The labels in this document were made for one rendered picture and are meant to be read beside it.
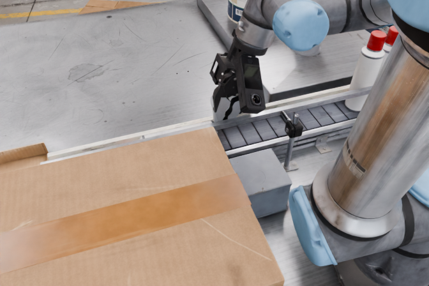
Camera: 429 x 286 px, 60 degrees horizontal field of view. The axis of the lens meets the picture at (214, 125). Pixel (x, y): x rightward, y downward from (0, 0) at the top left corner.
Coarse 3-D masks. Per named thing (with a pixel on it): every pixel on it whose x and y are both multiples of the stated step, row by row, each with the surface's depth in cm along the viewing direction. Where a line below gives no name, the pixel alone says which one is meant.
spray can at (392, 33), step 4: (392, 28) 82; (388, 32) 82; (392, 32) 81; (396, 32) 81; (388, 36) 83; (392, 36) 82; (396, 36) 81; (388, 40) 83; (392, 40) 82; (384, 44) 84; (388, 44) 83; (392, 44) 83; (384, 48) 84; (388, 48) 83; (388, 52) 83; (384, 56) 84; (384, 60) 85; (380, 68) 86
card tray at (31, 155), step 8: (32, 144) 86; (40, 144) 86; (0, 152) 84; (8, 152) 85; (16, 152) 85; (24, 152) 86; (32, 152) 87; (40, 152) 88; (48, 152) 88; (0, 160) 85; (8, 160) 86; (16, 160) 87; (24, 160) 87; (32, 160) 87; (40, 160) 87; (48, 160) 87; (0, 168) 85; (8, 168) 85; (16, 168) 85
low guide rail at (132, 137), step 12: (300, 96) 91; (312, 96) 92; (324, 96) 93; (192, 120) 85; (204, 120) 85; (144, 132) 82; (96, 144) 79; (108, 144) 80; (48, 156) 77; (60, 156) 78
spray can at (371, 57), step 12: (372, 36) 80; (384, 36) 79; (372, 48) 81; (360, 60) 84; (372, 60) 82; (360, 72) 85; (372, 72) 84; (360, 84) 87; (372, 84) 87; (360, 96) 89; (348, 108) 93; (360, 108) 91
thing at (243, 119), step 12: (336, 96) 84; (348, 96) 85; (276, 108) 81; (288, 108) 81; (300, 108) 82; (228, 120) 78; (240, 120) 78; (252, 120) 79; (180, 132) 75; (120, 144) 73; (72, 156) 71
